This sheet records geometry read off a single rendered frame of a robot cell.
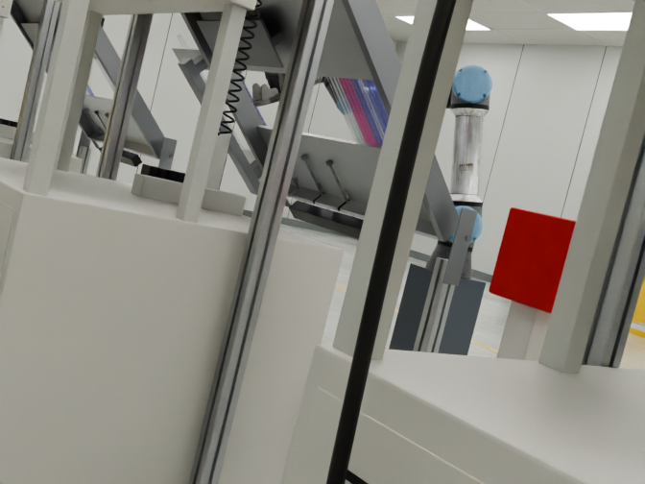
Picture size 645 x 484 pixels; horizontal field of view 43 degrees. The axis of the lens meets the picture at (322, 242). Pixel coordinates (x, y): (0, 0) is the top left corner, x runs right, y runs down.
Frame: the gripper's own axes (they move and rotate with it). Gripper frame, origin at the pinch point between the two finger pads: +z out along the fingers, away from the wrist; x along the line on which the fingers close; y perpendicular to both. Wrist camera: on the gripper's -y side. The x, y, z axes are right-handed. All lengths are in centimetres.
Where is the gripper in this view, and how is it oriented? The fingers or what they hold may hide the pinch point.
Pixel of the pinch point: (253, 105)
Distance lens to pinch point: 242.6
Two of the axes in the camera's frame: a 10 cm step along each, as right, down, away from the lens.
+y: -2.1, -8.8, -4.2
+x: 6.3, 2.0, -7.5
